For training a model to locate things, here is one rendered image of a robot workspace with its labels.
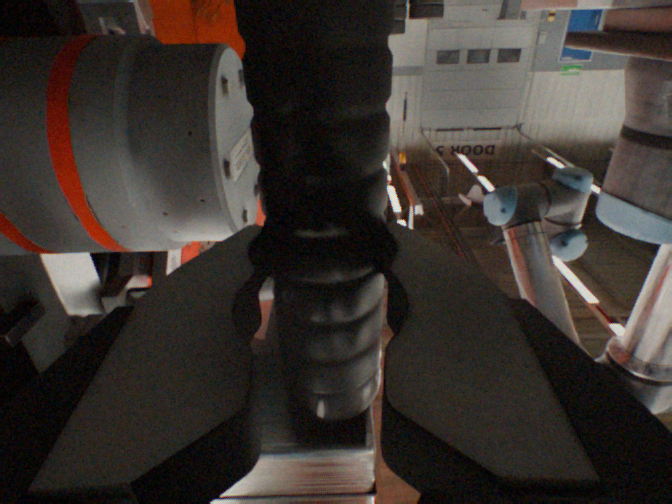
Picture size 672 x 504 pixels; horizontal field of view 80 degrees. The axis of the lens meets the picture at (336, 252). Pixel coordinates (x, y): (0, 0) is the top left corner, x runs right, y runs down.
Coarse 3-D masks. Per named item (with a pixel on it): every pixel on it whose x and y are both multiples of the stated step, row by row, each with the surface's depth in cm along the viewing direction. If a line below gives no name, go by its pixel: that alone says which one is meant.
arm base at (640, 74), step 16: (640, 64) 46; (656, 64) 44; (624, 80) 50; (640, 80) 46; (656, 80) 45; (640, 96) 47; (656, 96) 45; (640, 112) 48; (656, 112) 46; (624, 128) 51; (640, 128) 49; (656, 128) 47; (656, 144) 48
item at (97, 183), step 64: (0, 64) 22; (64, 64) 21; (128, 64) 22; (192, 64) 22; (0, 128) 21; (64, 128) 21; (128, 128) 21; (192, 128) 21; (0, 192) 22; (64, 192) 22; (128, 192) 22; (192, 192) 23; (256, 192) 32
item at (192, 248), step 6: (186, 246) 56; (192, 246) 58; (198, 246) 60; (150, 252) 54; (186, 252) 56; (192, 252) 58; (198, 252) 60; (150, 258) 54; (186, 258) 55; (150, 264) 54; (180, 264) 54; (150, 270) 53; (150, 276) 53; (150, 282) 56
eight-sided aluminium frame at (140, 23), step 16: (80, 0) 42; (96, 0) 43; (112, 0) 43; (128, 0) 43; (144, 0) 45; (96, 16) 43; (112, 16) 43; (128, 16) 44; (144, 16) 44; (96, 32) 44; (112, 32) 47; (128, 32) 44; (144, 32) 45; (128, 256) 50; (144, 256) 52; (160, 256) 50; (176, 256) 52; (128, 272) 49; (144, 272) 52; (160, 272) 49
